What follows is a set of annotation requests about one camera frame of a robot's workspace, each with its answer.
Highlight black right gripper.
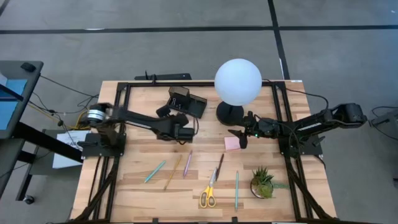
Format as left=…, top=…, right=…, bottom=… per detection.
left=228, top=110, right=261, bottom=150

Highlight pink sticky note pad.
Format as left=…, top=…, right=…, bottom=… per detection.
left=224, top=136, right=241, bottom=152

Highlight black mesh desk organizer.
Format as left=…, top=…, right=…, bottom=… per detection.
left=166, top=86, right=208, bottom=119

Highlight purple pen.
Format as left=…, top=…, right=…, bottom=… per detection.
left=182, top=150, right=193, bottom=179

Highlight brown pen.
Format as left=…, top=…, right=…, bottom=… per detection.
left=215, top=153, right=224, bottom=182

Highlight yellow pencil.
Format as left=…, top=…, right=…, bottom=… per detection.
left=164, top=154, right=183, bottom=191

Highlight teal pen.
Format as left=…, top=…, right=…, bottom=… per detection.
left=234, top=170, right=239, bottom=212
left=144, top=160, right=167, bottom=184

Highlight white globe table lamp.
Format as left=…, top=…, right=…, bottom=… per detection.
left=214, top=58, right=263, bottom=127

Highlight small potted succulent plant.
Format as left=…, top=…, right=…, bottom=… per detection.
left=250, top=166, right=290, bottom=199

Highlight yellow handled scissors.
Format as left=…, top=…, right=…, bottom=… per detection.
left=199, top=167, right=218, bottom=209

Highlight black bar with antenna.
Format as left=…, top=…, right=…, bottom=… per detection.
left=134, top=70, right=193, bottom=81

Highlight white printed paper sheet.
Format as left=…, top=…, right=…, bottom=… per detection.
left=52, top=129, right=91, bottom=169

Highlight black desk stand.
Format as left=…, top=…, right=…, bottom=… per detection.
left=0, top=121, right=84, bottom=202

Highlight grey side desk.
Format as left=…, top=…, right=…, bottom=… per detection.
left=0, top=60, right=44, bottom=139

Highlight blue lit screen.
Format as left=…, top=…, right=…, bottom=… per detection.
left=0, top=79, right=28, bottom=131

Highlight black left camera cable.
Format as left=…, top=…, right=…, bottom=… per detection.
left=190, top=116, right=200, bottom=144

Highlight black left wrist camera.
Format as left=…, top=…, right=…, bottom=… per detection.
left=175, top=112, right=190, bottom=127

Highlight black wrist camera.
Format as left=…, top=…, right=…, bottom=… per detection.
left=175, top=112, right=190, bottom=127
left=259, top=118, right=278, bottom=136

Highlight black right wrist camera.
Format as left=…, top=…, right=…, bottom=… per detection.
left=259, top=118, right=278, bottom=136

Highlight black aluminium table frame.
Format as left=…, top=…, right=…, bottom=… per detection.
left=70, top=81, right=338, bottom=224

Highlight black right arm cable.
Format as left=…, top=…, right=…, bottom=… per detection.
left=285, top=88, right=330, bottom=110

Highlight yellow floor cable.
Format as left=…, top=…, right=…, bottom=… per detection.
left=27, top=101, right=96, bottom=130

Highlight black floor cable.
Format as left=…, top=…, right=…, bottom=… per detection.
left=39, top=74, right=100, bottom=115

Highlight grey stand with cables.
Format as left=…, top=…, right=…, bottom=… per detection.
left=368, top=106, right=398, bottom=141

